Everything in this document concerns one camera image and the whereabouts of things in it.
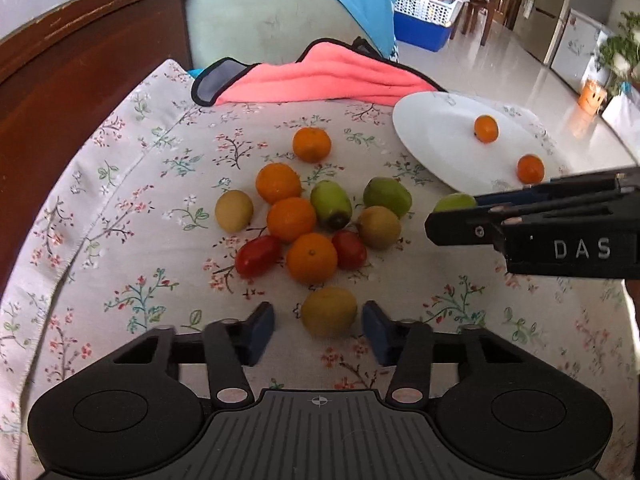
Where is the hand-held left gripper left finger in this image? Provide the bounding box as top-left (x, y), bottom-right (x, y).
top-left (112, 301), bottom-right (276, 408)

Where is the small orange mandarin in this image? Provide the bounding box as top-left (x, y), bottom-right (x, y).
top-left (517, 154), bottom-right (545, 184)
top-left (474, 115), bottom-right (499, 144)

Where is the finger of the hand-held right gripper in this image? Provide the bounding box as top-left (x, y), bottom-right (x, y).
top-left (425, 184), bottom-right (640, 249)
top-left (474, 166), bottom-right (640, 207)

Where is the orange smiley cup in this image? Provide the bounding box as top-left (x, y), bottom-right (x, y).
top-left (577, 80), bottom-right (607, 109)

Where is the blue plastic bin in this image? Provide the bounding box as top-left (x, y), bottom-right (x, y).
top-left (393, 10), bottom-right (453, 52)

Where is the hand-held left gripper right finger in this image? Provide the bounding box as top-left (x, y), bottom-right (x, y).
top-left (361, 300), bottom-right (525, 408)

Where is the green oval fruit dark tip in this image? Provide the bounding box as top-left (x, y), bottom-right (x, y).
top-left (310, 180), bottom-right (353, 231)

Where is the green round fruit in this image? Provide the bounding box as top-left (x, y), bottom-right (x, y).
top-left (433, 193), bottom-right (477, 214)
top-left (363, 177), bottom-right (413, 219)

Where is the pink towel grey edging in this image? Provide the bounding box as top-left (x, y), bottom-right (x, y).
top-left (190, 40), bottom-right (438, 108)

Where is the small white refrigerator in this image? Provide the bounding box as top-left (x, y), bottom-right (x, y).
top-left (550, 9), bottom-right (616, 92)

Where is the yellow-brown round fruit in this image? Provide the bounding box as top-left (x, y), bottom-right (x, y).
top-left (215, 189), bottom-right (254, 233)
top-left (300, 286), bottom-right (359, 339)

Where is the silver refrigerator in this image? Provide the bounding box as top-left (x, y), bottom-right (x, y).
top-left (515, 0), bottom-right (621, 63)

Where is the brown kiwi fruit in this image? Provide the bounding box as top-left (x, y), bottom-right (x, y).
top-left (356, 206), bottom-right (402, 250)

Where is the red plum tomato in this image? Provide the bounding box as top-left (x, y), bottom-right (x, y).
top-left (331, 230), bottom-right (367, 270)
top-left (235, 235), bottom-right (282, 278)

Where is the dark wooden headboard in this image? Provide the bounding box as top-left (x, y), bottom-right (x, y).
top-left (0, 0), bottom-right (197, 281)

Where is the white plastic basket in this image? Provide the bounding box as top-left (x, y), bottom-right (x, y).
top-left (394, 0), bottom-right (466, 28)

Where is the white round plate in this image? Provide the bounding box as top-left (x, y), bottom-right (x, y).
top-left (392, 91), bottom-right (571, 196)

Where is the green potted plant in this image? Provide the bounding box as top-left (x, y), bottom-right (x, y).
top-left (595, 10), bottom-right (640, 97)

